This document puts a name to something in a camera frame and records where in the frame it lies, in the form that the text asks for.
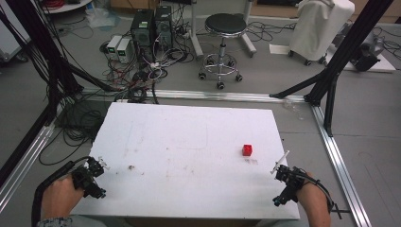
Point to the person's left hand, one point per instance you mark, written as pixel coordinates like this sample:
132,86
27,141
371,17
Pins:
60,197

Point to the black round stool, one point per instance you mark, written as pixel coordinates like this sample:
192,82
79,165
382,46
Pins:
224,25

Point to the slim black computer tower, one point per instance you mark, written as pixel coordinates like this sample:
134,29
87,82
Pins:
164,26

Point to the aluminium floor rail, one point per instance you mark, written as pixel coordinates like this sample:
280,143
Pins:
339,164
220,95
22,167

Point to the white cabinet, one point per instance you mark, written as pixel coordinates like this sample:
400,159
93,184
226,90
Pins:
11,31

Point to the white desk legs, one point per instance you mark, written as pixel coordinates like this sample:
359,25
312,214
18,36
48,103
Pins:
195,34

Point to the white paper sheet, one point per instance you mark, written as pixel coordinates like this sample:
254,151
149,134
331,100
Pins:
279,49

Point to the round white table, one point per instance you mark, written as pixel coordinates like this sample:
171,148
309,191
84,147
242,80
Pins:
67,5

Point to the white covered cart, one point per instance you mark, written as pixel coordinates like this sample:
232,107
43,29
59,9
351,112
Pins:
318,28

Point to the person's right hand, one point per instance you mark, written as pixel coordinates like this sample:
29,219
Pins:
312,195

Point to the white power supply unit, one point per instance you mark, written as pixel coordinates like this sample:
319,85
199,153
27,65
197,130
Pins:
124,50
113,46

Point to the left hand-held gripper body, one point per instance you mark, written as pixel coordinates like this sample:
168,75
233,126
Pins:
82,178

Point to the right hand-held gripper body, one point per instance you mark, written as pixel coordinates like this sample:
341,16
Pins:
295,179

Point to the large black computer tower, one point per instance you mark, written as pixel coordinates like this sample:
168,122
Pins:
142,30

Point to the red toy block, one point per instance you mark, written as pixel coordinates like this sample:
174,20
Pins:
247,150

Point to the black device on white board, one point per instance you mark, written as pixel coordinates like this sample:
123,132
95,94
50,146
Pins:
367,58

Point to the clear plastic bag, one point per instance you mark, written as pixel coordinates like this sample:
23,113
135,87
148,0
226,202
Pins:
101,17

